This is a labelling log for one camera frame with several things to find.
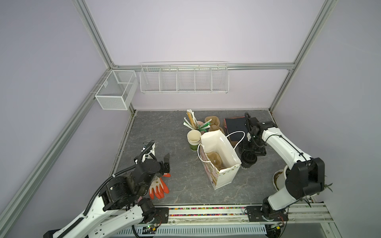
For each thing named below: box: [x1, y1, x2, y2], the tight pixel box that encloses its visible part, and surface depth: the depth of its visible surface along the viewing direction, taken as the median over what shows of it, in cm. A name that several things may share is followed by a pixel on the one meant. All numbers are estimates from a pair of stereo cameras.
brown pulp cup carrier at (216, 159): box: [206, 151, 225, 171], surface depth 93 cm
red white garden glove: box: [148, 173, 172, 200], surface depth 82 cm
